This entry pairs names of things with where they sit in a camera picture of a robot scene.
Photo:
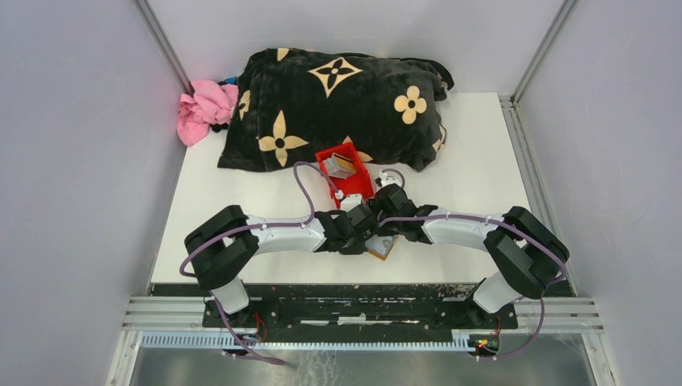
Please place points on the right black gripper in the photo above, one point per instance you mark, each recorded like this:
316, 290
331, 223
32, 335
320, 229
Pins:
383, 232

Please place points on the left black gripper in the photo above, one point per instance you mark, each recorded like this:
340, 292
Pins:
359, 249

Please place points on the red plastic bin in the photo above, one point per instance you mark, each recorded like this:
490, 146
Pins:
360, 183

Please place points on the yellow leather card holder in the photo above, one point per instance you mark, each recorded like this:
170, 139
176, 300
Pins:
381, 246

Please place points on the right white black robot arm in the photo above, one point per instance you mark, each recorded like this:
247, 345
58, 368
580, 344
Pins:
528, 256

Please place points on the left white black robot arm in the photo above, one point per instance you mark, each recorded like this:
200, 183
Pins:
221, 247

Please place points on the stack of credit cards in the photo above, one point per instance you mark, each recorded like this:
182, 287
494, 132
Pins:
339, 167

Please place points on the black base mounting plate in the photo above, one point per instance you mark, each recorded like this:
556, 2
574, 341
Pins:
421, 313

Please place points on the black floral blanket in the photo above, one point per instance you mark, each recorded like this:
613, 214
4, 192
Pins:
294, 103

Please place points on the pink cloth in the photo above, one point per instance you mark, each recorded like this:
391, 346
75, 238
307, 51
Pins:
210, 104

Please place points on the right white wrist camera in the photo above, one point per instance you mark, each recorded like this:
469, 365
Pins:
385, 179

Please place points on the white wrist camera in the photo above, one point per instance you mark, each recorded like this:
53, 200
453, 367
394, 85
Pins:
351, 201
385, 179

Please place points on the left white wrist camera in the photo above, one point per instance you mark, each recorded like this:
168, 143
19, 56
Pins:
351, 201

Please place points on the aluminium rail frame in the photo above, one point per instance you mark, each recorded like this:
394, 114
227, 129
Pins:
170, 337

